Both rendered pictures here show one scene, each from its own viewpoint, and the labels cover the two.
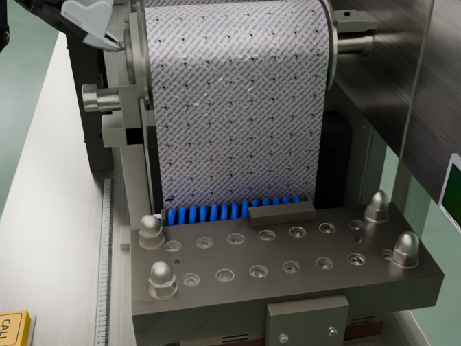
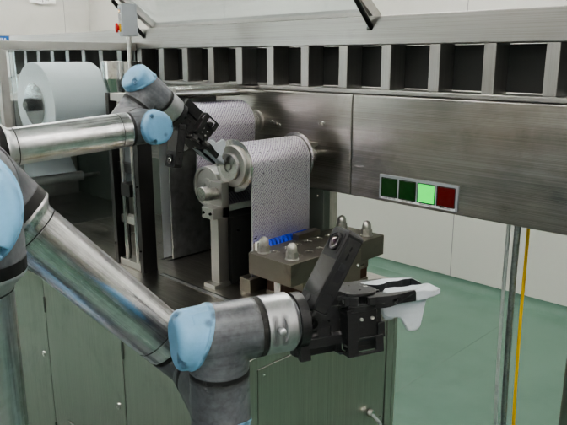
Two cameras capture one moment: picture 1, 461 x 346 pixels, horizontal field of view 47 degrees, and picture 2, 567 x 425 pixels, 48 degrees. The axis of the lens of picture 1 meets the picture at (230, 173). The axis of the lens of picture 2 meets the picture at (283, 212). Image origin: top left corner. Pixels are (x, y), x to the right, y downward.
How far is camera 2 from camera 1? 1.30 m
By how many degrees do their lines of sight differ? 38
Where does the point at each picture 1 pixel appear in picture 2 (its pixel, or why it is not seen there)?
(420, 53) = (350, 146)
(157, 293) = (294, 257)
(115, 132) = (218, 210)
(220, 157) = (274, 211)
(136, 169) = (224, 233)
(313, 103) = (306, 179)
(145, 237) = (265, 247)
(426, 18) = (350, 131)
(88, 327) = not seen: hidden behind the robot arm
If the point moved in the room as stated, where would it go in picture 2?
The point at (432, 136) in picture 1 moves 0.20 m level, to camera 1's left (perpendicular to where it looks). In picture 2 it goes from (366, 174) to (313, 181)
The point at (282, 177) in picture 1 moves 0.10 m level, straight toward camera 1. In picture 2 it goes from (297, 220) to (315, 228)
